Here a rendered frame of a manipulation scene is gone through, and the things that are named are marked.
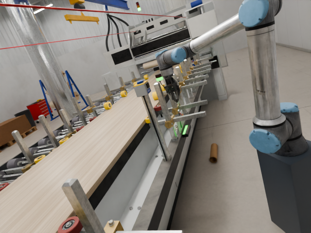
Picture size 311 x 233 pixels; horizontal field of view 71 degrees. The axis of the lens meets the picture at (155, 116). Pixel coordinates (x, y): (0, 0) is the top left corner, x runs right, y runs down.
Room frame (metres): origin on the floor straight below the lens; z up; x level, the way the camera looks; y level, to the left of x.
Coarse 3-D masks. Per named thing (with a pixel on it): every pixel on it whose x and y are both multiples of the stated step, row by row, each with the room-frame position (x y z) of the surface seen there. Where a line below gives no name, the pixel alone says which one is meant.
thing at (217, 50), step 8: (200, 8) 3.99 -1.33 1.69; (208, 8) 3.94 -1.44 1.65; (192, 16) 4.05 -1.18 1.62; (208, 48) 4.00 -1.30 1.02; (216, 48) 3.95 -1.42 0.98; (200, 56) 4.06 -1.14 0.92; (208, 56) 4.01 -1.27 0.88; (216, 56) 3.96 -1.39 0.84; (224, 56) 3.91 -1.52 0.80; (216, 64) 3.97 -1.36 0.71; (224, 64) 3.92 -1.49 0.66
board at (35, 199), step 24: (96, 120) 2.11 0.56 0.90; (120, 120) 1.81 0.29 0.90; (144, 120) 1.60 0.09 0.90; (72, 144) 1.62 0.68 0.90; (96, 144) 1.43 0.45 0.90; (120, 144) 1.28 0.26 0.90; (48, 168) 1.30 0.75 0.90; (72, 168) 1.17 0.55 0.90; (96, 168) 1.06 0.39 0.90; (0, 192) 1.19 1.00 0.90; (24, 192) 1.08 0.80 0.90; (48, 192) 0.98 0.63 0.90; (0, 216) 0.91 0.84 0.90; (24, 216) 0.84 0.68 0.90; (48, 216) 0.78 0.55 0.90; (72, 216) 0.75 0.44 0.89
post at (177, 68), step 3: (177, 69) 2.18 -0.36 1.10; (177, 72) 2.19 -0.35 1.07; (180, 72) 2.19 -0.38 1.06; (180, 75) 2.18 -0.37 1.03; (180, 78) 2.18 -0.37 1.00; (180, 81) 2.19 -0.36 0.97; (183, 90) 2.19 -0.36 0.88; (186, 90) 2.20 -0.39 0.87; (183, 93) 2.19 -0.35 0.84; (186, 93) 2.18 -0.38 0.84; (186, 96) 2.18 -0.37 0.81; (186, 99) 2.19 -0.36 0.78; (186, 102) 2.19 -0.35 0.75; (189, 102) 2.18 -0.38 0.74
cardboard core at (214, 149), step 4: (212, 144) 2.37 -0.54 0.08; (216, 144) 2.37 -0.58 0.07; (212, 148) 2.28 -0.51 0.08; (216, 148) 2.28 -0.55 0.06; (212, 152) 2.20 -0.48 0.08; (216, 152) 2.20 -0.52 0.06; (212, 156) 2.12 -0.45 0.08; (216, 156) 2.13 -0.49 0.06; (212, 160) 2.14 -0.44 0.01; (216, 160) 2.10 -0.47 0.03
